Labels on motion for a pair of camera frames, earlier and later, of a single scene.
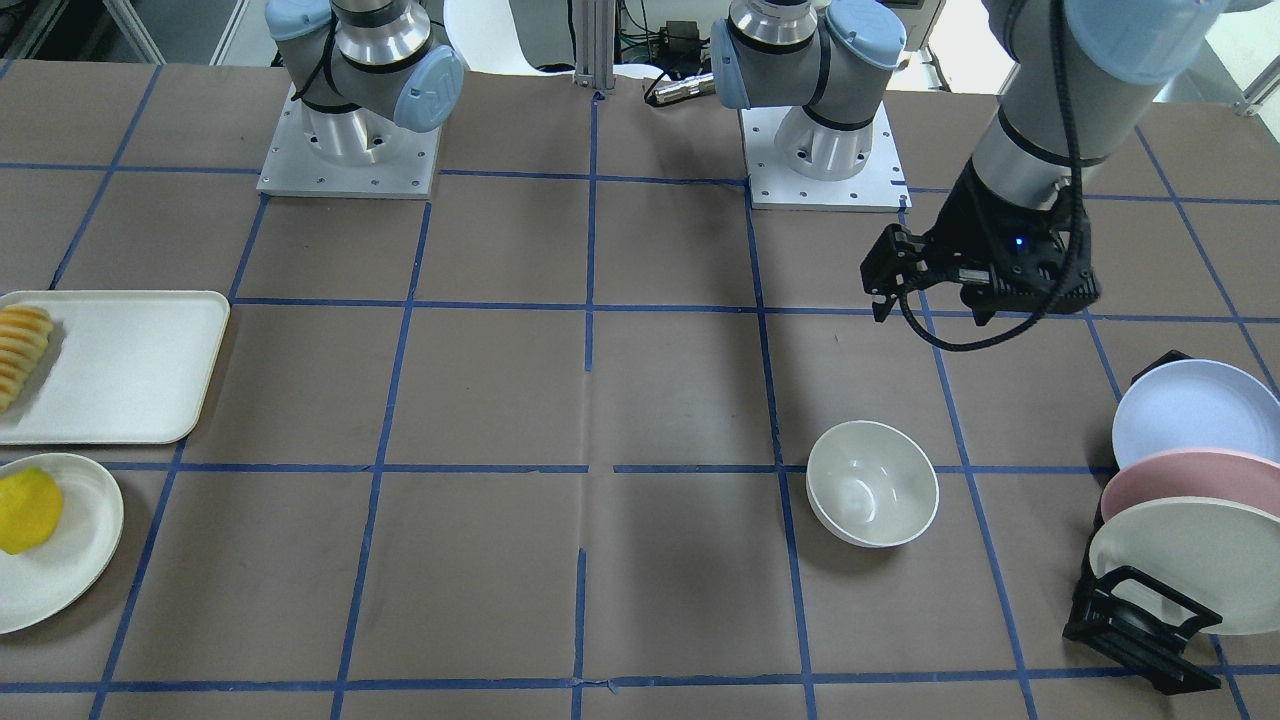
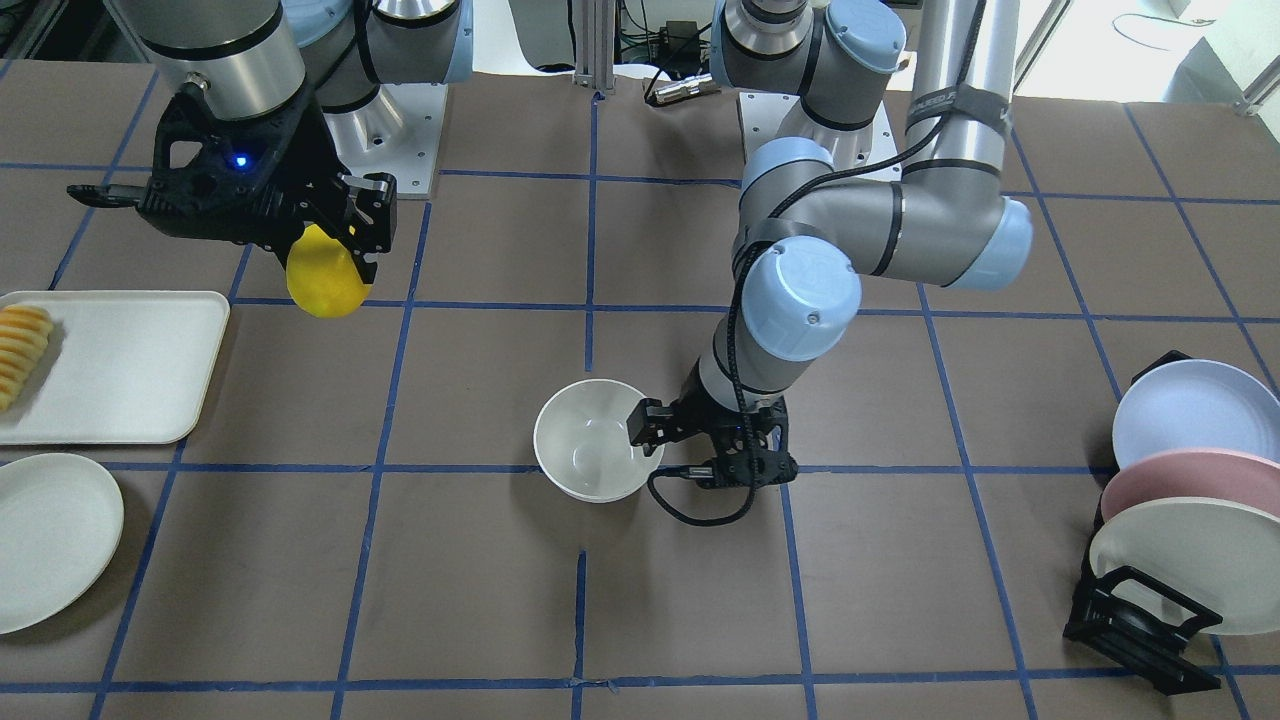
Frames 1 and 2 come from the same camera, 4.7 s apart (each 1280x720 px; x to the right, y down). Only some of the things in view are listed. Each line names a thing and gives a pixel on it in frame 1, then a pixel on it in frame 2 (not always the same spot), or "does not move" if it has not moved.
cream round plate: [39, 584] does not move
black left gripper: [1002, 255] -> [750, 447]
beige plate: [1218, 555] does not move
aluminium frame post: [594, 43] does not move
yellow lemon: [30, 510] -> [322, 275]
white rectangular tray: [118, 368] does not move
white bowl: [870, 485] -> [582, 442]
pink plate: [1190, 472] does not move
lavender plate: [1194, 404] does not move
